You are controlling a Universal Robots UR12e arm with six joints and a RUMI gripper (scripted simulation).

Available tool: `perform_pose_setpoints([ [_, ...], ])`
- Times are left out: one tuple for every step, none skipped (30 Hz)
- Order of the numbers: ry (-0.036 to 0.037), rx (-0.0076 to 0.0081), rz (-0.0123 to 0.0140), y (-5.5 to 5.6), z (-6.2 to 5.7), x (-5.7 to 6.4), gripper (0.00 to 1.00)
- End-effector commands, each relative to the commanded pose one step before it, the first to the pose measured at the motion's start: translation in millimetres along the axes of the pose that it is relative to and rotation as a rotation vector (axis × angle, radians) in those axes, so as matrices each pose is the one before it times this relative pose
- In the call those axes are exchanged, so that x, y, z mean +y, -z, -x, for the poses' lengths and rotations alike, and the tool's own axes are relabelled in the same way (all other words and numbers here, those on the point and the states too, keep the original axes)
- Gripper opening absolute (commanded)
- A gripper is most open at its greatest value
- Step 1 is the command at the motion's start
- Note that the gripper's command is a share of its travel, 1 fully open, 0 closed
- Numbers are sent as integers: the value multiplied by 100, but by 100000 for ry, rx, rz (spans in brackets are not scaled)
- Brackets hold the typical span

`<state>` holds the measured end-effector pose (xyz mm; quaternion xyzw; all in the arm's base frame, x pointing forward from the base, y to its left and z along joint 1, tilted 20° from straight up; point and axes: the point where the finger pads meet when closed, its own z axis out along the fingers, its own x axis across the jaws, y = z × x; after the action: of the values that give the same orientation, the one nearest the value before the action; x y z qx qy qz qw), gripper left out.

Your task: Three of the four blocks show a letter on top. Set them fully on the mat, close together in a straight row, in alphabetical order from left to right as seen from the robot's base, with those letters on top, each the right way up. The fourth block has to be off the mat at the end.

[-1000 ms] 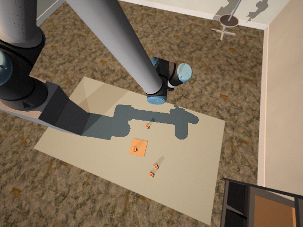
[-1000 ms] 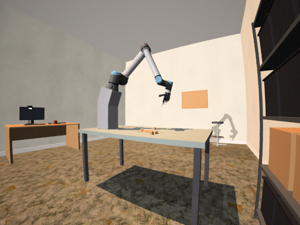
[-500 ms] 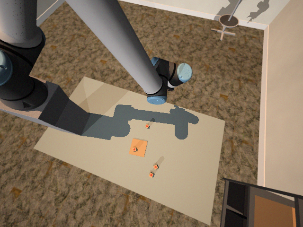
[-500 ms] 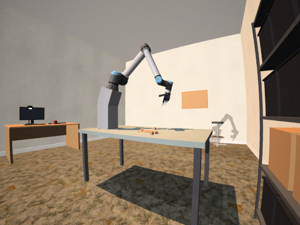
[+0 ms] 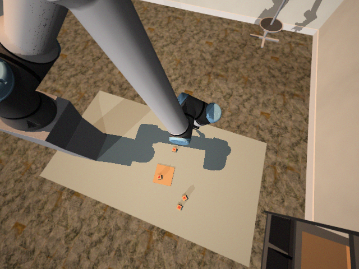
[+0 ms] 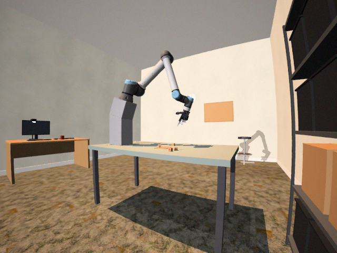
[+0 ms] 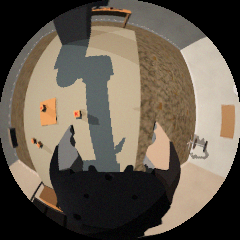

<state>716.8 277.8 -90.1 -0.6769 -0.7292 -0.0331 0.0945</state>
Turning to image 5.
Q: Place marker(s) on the orange mat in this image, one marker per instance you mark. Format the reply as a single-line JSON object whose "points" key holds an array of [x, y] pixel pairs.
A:
{"points": [[167, 174]]}

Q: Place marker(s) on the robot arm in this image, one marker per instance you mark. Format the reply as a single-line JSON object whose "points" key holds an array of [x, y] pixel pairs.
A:
{"points": [[29, 47]]}

